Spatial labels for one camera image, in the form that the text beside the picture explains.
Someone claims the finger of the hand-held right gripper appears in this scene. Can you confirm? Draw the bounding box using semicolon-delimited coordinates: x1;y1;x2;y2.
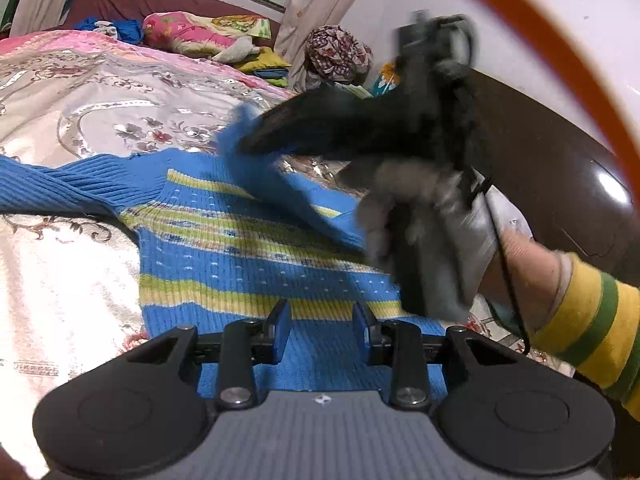
237;85;401;161

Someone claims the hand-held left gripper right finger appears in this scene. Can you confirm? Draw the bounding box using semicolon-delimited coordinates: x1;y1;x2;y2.
352;301;521;409

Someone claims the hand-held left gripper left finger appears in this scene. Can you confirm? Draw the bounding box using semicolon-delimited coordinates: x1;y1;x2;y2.
127;299;292;409

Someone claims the blue striped knit sweater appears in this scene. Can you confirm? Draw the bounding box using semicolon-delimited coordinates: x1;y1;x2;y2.
0;102;451;395

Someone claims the person's right hand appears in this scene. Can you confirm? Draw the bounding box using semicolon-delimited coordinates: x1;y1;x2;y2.
342;157;506;321

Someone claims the teal floral bag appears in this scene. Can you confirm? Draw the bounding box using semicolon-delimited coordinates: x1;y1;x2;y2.
371;61;402;100

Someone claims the yellow green cloth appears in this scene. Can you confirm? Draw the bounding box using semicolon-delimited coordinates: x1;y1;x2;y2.
235;46;292;83

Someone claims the red patterned cloth bundle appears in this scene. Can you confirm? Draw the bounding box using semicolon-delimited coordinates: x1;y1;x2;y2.
304;25;373;86

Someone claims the white crumpled cloth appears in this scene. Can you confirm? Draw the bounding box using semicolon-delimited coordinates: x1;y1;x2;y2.
212;36;262;63

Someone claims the dark wooden headboard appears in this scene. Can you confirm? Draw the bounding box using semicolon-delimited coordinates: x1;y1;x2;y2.
470;67;640;286

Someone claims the pink floral pillow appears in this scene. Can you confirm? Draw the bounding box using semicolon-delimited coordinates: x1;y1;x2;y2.
142;11;271;57

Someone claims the blue crumpled cloth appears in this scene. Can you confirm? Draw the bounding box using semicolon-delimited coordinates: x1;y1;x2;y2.
75;17;146;45

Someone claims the floral satin bedspread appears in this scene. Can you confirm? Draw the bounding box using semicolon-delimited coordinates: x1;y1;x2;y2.
0;30;386;468

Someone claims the orange strap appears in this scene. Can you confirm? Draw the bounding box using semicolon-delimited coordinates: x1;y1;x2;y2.
434;0;640;206

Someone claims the black cable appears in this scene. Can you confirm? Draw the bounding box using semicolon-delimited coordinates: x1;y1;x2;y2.
467;167;532;356

